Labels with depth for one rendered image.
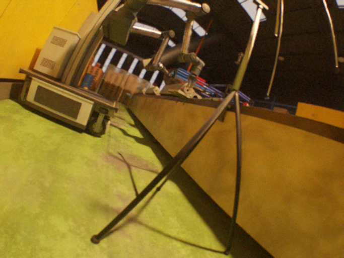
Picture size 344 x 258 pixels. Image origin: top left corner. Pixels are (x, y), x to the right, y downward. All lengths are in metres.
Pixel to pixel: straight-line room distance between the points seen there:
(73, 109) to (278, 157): 1.54
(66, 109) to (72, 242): 1.12
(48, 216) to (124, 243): 0.29
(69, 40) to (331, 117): 2.12
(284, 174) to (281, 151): 0.12
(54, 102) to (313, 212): 1.89
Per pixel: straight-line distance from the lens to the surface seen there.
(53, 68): 1.71
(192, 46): 10.60
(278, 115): 0.90
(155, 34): 2.78
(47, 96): 1.48
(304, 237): 0.80
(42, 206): 0.63
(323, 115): 0.85
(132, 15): 1.78
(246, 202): 0.87
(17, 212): 0.61
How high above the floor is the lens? 0.47
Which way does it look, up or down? 4 degrees down
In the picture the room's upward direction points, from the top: 24 degrees clockwise
